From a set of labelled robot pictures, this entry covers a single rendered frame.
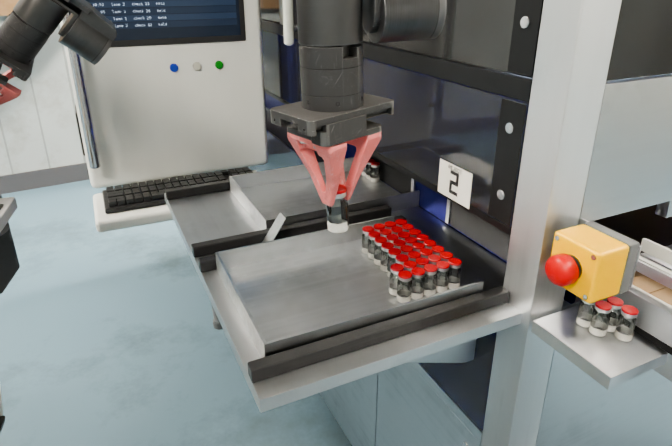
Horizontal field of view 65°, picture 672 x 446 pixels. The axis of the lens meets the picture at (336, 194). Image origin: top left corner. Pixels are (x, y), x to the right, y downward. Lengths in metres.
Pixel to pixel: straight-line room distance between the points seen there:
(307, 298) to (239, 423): 1.11
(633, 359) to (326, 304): 0.41
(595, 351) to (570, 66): 0.37
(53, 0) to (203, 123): 0.74
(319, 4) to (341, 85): 0.07
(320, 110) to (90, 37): 0.50
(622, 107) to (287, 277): 0.54
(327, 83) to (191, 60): 1.06
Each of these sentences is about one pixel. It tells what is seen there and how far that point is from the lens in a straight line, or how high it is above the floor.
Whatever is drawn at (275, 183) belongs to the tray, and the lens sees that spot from 1.26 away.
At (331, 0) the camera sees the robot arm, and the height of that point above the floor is 1.32.
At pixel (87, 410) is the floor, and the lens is 2.07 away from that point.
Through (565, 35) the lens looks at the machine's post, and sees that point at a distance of 0.71.
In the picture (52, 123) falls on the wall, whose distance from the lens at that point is 4.02.
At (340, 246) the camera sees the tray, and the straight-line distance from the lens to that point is 0.96.
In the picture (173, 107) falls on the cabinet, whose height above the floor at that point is 1.00.
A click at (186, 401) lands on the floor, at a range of 1.99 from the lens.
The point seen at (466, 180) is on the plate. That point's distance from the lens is 0.86.
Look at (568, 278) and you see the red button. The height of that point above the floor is 1.00.
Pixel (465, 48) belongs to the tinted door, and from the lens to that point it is 0.86.
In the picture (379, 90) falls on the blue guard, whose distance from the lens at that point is 1.07.
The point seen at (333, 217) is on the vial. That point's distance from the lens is 0.53.
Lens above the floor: 1.34
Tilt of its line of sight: 22 degrees down
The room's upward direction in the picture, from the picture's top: straight up
